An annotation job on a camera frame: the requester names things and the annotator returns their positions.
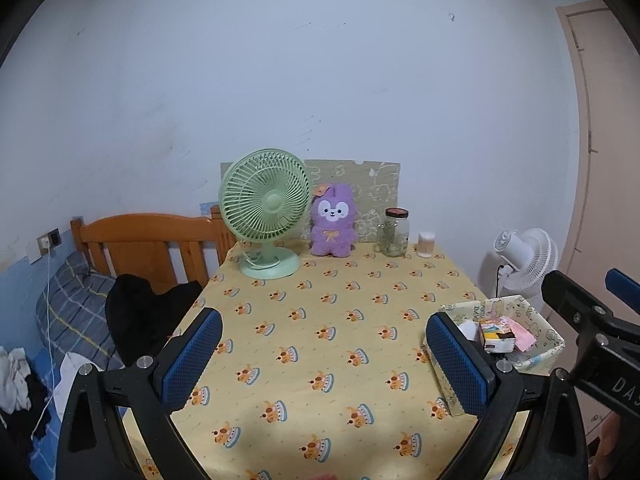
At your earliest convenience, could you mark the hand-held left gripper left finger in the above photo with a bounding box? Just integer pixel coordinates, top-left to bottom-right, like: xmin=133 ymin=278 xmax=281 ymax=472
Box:
xmin=55 ymin=307 xmax=224 ymax=480

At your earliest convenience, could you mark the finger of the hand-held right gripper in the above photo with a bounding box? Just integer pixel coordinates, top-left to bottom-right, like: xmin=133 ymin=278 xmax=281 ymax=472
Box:
xmin=541 ymin=270 xmax=618 ymax=342
xmin=604 ymin=267 xmax=640 ymax=311

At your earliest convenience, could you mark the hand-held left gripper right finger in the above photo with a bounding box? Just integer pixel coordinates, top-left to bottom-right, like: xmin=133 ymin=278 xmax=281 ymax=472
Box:
xmin=425 ymin=311 xmax=591 ymax=480

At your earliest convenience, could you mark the colourful tissue packet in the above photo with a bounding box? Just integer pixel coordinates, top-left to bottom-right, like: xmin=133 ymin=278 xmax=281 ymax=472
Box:
xmin=479 ymin=316 xmax=518 ymax=355

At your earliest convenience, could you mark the yellow printed storage box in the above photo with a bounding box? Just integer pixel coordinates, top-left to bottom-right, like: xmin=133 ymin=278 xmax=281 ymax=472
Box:
xmin=424 ymin=296 xmax=567 ymax=418

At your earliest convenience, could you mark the clear plastic packet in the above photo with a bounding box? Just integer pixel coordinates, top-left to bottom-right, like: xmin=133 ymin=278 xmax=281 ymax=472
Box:
xmin=505 ymin=350 xmax=543 ymax=373

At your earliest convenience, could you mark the person's right forearm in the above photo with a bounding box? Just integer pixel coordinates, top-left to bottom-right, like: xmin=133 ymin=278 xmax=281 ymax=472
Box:
xmin=590 ymin=412 xmax=623 ymax=480

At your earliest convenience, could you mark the white standing fan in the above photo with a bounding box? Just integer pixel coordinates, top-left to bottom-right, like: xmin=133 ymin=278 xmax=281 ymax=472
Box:
xmin=487 ymin=228 xmax=559 ymax=306

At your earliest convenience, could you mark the black cloth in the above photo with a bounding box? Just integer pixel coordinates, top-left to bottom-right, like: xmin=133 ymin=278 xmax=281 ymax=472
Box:
xmin=105 ymin=274 xmax=203 ymax=368

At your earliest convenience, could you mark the beige door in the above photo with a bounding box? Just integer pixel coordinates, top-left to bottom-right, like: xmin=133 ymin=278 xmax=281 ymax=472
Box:
xmin=555 ymin=2 xmax=640 ymax=441

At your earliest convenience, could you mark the blue plaid bedding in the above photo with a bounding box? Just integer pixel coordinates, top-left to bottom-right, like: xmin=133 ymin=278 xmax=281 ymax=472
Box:
xmin=35 ymin=251 xmax=123 ymax=371

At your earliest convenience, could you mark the yellow printed tablecloth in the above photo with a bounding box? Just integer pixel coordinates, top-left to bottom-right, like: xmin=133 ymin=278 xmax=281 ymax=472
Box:
xmin=122 ymin=240 xmax=533 ymax=480

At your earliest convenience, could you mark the wooden chair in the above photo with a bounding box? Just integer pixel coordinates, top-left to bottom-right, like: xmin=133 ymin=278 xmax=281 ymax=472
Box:
xmin=70 ymin=210 xmax=236 ymax=288

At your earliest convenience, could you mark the glass jar with dark lid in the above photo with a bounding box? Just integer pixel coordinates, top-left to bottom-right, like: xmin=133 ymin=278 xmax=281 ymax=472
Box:
xmin=378 ymin=207 xmax=411 ymax=257

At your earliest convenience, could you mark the blue bed sheet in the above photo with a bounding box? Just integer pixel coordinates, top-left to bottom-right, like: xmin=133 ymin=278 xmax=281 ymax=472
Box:
xmin=27 ymin=345 xmax=126 ymax=466

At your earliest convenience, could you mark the green desk fan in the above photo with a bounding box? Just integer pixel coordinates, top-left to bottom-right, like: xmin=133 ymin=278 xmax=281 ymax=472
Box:
xmin=218 ymin=148 xmax=312 ymax=279

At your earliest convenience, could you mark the purple plush toy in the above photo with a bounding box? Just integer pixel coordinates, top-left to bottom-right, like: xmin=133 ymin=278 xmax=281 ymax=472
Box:
xmin=308 ymin=182 xmax=358 ymax=257

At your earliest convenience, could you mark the green patterned board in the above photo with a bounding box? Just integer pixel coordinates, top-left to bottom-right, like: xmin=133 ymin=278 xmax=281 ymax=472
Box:
xmin=220 ymin=158 xmax=402 ymax=243

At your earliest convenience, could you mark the white charging cable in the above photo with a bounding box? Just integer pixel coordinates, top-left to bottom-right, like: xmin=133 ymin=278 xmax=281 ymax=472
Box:
xmin=31 ymin=237 xmax=68 ymax=441

